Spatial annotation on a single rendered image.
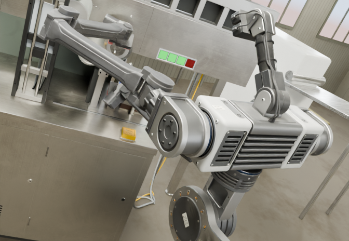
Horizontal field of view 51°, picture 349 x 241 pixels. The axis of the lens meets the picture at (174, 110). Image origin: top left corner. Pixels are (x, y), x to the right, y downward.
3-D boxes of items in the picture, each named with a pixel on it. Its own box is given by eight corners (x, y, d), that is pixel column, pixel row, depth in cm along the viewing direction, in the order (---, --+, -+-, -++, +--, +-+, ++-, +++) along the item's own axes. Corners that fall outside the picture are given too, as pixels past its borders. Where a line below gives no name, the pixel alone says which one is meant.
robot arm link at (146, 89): (144, 110, 97) (153, 93, 95) (130, 91, 104) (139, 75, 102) (170, 117, 103) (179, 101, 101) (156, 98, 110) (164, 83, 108)
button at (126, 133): (121, 137, 180) (122, 133, 179) (121, 130, 186) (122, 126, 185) (134, 141, 182) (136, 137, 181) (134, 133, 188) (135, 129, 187)
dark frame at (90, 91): (84, 102, 198) (94, 69, 189) (90, 77, 226) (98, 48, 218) (98, 105, 200) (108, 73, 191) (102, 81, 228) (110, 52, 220)
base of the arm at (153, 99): (146, 135, 93) (161, 94, 88) (134, 117, 98) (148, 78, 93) (174, 135, 98) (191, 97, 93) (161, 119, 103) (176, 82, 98)
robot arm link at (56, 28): (24, 34, 105) (36, 2, 102) (50, 33, 118) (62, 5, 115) (153, 117, 101) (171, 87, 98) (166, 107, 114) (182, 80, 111)
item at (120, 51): (128, 49, 185) (118, 58, 186) (128, 48, 186) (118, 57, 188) (117, 38, 181) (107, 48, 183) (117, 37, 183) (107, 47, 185)
